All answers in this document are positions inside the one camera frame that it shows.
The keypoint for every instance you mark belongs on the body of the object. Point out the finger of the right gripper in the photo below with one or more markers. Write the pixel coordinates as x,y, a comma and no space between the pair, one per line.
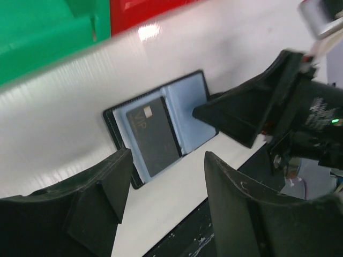
242,112

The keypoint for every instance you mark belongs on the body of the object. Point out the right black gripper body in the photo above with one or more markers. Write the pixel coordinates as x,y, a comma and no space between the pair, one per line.
304,119

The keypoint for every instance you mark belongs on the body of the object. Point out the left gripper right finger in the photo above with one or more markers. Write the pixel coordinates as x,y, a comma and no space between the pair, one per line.
251,219

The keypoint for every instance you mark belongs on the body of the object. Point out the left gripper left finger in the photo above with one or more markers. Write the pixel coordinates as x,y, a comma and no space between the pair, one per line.
78,216

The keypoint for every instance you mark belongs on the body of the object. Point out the black VIP credit card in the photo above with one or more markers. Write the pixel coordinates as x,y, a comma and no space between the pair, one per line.
154,135

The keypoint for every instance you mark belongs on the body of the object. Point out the middle red plastic bin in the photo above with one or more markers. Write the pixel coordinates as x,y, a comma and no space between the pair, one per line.
125,14

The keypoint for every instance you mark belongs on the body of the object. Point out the green plastic bin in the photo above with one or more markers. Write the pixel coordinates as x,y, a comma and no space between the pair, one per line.
36,33

